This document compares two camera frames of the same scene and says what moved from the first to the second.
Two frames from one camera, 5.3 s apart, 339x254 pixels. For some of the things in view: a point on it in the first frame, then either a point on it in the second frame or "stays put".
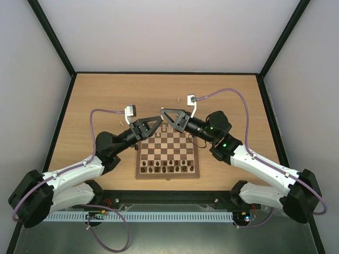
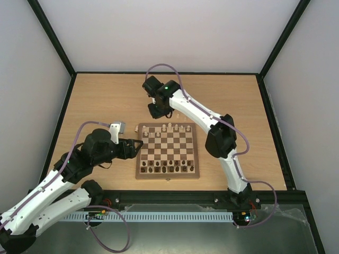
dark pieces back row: (164, 163) stays put
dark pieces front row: (164, 169) stays put
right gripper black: (181, 121) → (157, 111)
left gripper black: (144, 123) → (132, 153)
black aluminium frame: (198, 200) stays put
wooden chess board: (168, 154) stays put
